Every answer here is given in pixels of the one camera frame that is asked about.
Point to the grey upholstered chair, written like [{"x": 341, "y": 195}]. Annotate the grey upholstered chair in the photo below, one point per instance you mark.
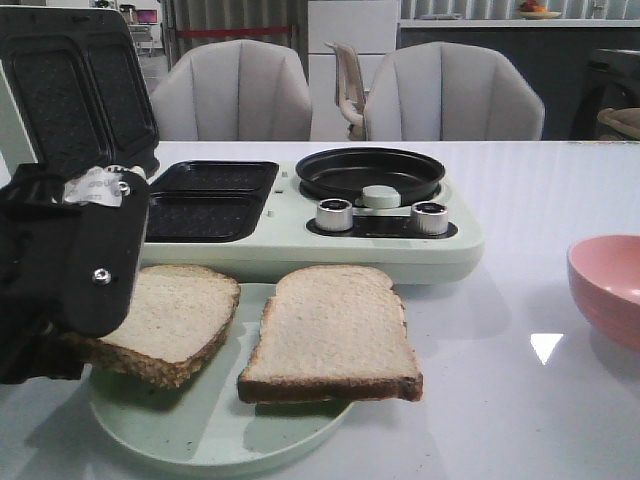
[
  {"x": 443, "y": 91},
  {"x": 240, "y": 90}
]

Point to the right silver control knob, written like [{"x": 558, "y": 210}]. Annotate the right silver control knob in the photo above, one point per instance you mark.
[{"x": 429, "y": 218}]

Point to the red barrier tape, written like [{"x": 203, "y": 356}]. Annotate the red barrier tape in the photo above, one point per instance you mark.
[{"x": 236, "y": 32}]

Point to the bread slice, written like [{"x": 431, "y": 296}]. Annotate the bread slice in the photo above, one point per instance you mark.
[
  {"x": 332, "y": 332},
  {"x": 179, "y": 318}
]

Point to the pink plastic bowl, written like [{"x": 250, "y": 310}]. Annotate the pink plastic bowl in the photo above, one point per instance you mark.
[{"x": 603, "y": 273}]

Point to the mint green round plate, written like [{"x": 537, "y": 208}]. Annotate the mint green round plate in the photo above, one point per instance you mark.
[{"x": 202, "y": 428}]

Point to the mint green breakfast maker base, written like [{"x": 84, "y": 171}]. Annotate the mint green breakfast maker base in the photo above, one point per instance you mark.
[{"x": 252, "y": 220}]

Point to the black round frying pan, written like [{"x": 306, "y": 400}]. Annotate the black round frying pan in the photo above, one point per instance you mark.
[{"x": 345, "y": 172}]

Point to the silver control knob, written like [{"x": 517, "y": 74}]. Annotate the silver control knob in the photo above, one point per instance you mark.
[
  {"x": 429, "y": 218},
  {"x": 334, "y": 215}
]

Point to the breakfast maker hinged lid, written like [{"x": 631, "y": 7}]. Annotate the breakfast maker hinged lid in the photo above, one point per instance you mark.
[{"x": 72, "y": 92}]

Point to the dark grey sideboard counter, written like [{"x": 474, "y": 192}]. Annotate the dark grey sideboard counter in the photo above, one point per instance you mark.
[{"x": 552, "y": 55}]

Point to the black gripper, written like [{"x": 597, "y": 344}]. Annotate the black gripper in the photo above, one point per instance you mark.
[{"x": 70, "y": 248}]

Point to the right grey upholstered chair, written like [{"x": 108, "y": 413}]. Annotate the right grey upholstered chair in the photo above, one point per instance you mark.
[{"x": 443, "y": 91}]

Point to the fruit bowl on counter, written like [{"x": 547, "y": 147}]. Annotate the fruit bowl on counter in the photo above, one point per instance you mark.
[{"x": 534, "y": 10}]

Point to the white cabinet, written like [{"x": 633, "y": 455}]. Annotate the white cabinet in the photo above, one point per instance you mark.
[{"x": 347, "y": 41}]

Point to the left silver control knob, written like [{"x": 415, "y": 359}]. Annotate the left silver control knob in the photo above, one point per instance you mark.
[{"x": 334, "y": 215}]

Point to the mint green pan handle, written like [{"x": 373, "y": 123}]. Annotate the mint green pan handle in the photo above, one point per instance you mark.
[{"x": 379, "y": 197}]

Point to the beige plastic chair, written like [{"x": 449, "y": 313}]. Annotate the beige plastic chair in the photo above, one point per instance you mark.
[{"x": 350, "y": 97}]

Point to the left grey upholstered chair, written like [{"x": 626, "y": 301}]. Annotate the left grey upholstered chair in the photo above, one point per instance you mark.
[{"x": 240, "y": 90}]

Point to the dark appliance at right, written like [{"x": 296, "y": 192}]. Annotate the dark appliance at right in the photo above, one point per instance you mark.
[{"x": 611, "y": 81}]

